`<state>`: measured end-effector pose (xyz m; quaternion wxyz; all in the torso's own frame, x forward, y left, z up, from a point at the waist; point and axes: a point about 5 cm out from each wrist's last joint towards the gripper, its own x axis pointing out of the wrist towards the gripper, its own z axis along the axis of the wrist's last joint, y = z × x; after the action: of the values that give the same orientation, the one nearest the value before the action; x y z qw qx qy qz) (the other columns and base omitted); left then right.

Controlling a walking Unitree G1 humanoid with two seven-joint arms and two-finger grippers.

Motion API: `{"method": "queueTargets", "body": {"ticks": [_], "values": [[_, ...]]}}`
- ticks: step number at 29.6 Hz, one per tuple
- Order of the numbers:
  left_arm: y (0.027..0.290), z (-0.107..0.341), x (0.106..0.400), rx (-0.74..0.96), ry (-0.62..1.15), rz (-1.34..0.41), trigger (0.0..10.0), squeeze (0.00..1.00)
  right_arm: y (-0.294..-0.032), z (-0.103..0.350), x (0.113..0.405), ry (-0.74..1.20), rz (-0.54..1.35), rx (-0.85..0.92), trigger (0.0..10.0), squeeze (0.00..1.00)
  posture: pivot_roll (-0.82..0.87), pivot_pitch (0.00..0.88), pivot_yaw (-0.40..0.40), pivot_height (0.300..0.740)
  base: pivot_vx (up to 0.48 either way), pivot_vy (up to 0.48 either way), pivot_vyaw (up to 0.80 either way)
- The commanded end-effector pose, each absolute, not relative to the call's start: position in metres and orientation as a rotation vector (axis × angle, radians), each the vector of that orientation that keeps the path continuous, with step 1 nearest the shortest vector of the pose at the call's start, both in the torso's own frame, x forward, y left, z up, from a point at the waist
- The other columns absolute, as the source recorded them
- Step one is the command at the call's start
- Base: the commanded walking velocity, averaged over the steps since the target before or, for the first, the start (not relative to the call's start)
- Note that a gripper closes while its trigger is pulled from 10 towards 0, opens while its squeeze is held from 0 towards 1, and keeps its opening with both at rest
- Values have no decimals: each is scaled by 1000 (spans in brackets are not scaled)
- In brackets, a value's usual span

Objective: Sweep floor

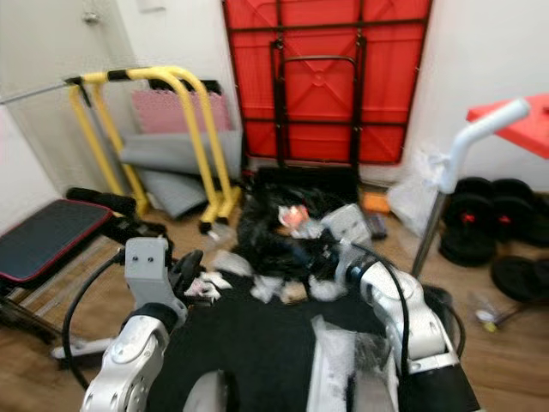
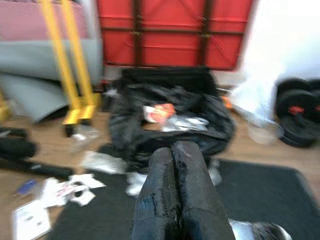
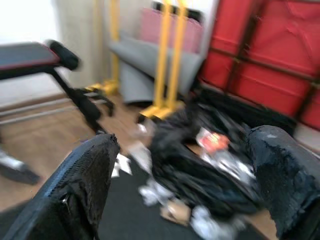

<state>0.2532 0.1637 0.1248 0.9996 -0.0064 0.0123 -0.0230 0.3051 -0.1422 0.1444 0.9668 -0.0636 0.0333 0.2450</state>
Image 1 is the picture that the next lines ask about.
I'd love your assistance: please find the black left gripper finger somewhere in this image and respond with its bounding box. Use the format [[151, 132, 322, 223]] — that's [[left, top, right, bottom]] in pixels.
[[170, 249, 207, 301]]

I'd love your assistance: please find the black floor mat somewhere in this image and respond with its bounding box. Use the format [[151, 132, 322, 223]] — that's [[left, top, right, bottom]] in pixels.
[[146, 279, 473, 412]]

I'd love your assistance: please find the crumpled clear plastic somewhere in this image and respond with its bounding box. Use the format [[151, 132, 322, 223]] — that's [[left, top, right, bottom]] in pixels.
[[309, 275, 348, 301]]

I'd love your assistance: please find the white red paper wrapper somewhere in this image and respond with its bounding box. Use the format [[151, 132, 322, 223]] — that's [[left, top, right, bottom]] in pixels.
[[183, 271, 226, 303]]

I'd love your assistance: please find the white plastic wrapper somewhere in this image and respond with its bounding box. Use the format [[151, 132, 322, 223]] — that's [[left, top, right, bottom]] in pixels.
[[309, 215, 344, 239]]

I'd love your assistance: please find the clear plastic packet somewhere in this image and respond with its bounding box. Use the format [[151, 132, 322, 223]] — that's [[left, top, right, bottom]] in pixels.
[[210, 251, 256, 277]]

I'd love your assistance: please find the brown card piece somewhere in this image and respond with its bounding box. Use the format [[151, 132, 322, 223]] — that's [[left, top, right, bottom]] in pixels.
[[281, 282, 308, 303]]

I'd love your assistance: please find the orange white wrapper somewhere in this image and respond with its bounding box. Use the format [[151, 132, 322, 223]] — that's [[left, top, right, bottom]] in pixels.
[[279, 204, 310, 231]]

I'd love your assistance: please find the black foam bench roller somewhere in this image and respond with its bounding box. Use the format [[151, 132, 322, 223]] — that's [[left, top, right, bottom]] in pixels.
[[66, 187, 138, 215], [107, 219, 168, 250]]

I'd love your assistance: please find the small black case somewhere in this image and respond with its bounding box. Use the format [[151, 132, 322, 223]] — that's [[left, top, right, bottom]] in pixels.
[[367, 212, 389, 239]]

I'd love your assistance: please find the black rubbish bag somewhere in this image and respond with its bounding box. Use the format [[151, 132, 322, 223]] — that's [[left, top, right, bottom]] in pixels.
[[236, 185, 361, 280]]

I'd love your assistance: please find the crumpled white tissue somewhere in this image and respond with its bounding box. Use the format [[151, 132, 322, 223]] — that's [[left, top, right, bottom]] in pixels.
[[249, 275, 282, 303]]

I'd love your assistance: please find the orange box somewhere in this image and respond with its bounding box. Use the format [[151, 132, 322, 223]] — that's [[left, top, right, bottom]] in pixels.
[[360, 191, 391, 213]]

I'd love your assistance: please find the black fabric box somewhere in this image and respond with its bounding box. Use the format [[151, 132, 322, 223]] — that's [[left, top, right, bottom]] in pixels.
[[250, 166, 361, 200]]

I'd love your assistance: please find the white plastic bag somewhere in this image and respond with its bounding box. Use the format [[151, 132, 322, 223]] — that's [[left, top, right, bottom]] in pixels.
[[386, 150, 447, 237]]

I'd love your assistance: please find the grey rolled mat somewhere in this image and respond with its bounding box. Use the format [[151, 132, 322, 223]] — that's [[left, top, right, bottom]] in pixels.
[[118, 130, 215, 220]]

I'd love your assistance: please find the robot left leg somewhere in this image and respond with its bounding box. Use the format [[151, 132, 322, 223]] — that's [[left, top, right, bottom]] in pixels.
[[208, 369, 254, 412]]

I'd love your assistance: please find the robot leg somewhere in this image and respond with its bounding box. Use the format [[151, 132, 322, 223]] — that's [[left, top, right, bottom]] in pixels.
[[208, 369, 254, 412], [353, 371, 402, 412]]

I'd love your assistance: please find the black red-trimmed bench pad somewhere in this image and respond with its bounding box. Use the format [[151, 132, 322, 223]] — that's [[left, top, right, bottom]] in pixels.
[[0, 199, 112, 286]]

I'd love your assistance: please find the robot right leg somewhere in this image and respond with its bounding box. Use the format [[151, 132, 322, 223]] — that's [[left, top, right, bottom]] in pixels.
[[353, 371, 402, 412]]

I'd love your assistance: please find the pink foam mat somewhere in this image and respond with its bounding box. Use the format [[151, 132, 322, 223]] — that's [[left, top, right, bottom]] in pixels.
[[131, 88, 234, 136]]

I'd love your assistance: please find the red folding table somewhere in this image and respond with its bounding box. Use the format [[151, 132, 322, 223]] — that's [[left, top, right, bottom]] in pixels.
[[221, 0, 434, 167]]

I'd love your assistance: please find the black foam tile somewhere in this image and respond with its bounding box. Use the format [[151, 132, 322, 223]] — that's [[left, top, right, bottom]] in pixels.
[[150, 79, 226, 95]]

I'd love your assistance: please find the black weight plate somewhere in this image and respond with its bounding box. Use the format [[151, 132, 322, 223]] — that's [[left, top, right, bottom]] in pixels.
[[491, 256, 549, 303]]

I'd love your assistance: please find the red plastic table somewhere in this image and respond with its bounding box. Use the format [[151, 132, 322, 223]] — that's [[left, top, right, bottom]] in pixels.
[[466, 93, 549, 161]]

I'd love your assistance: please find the pale grey door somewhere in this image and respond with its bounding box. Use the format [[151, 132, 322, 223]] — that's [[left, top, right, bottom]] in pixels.
[[0, 0, 134, 203]]

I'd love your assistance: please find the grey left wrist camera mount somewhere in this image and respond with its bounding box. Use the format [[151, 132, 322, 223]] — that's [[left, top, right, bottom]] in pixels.
[[123, 237, 171, 308]]

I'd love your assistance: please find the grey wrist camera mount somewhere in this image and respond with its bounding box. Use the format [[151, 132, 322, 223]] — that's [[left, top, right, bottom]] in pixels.
[[320, 204, 374, 254], [123, 237, 171, 308]]

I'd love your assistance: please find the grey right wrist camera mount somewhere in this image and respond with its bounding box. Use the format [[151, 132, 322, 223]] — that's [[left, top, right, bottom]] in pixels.
[[320, 204, 374, 254]]

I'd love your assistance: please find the yellow metal frame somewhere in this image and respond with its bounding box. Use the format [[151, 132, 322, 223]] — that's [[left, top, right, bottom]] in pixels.
[[64, 65, 245, 234]]

